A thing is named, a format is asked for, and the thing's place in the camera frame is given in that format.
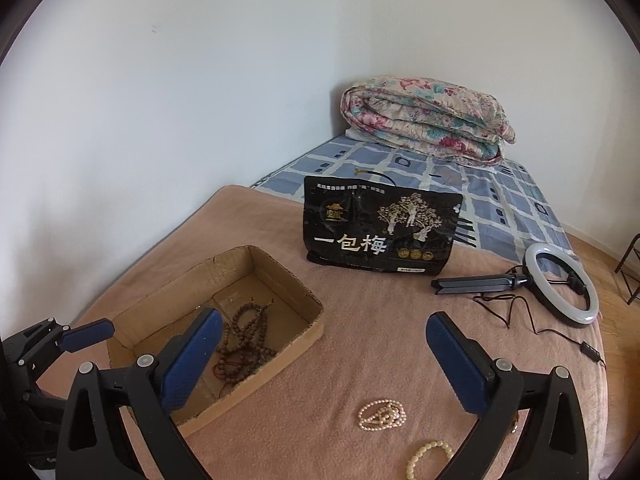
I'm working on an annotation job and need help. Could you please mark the cream bead bracelet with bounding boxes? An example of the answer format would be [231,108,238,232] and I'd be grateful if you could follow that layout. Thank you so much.
[404,439,456,479]

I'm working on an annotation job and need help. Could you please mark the brown wooden bead necklace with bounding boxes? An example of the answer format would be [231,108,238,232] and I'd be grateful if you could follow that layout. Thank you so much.
[214,297,279,389]

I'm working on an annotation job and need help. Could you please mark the white pearl necklace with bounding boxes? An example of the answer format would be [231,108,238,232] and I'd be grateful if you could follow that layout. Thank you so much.
[356,398,407,432]

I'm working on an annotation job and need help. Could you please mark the brown cardboard box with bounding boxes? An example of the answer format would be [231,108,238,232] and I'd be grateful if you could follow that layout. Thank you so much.
[107,245,323,436]

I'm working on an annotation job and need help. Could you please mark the black folded tripod stand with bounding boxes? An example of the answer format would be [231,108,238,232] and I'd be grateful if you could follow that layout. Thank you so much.
[431,271,529,295]

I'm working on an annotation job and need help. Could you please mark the black metal rack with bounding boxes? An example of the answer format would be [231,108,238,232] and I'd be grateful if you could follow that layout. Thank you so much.
[614,233,640,306]

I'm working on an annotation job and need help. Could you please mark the blue checkered bed sheet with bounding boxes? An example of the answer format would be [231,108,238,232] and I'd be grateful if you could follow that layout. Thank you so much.
[254,136,575,261]

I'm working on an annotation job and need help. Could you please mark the black snack bag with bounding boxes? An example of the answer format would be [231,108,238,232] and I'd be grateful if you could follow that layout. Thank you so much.
[303,176,463,276]

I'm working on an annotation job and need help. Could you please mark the folded floral quilt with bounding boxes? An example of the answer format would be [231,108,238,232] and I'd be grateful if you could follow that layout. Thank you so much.
[340,76,516,167]

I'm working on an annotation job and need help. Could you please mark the black ring light cable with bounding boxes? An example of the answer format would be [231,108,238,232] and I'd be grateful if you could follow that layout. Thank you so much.
[472,292,608,369]

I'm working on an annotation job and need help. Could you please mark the white ring light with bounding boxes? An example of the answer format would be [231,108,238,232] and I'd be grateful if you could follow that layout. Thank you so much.
[523,243,600,328]

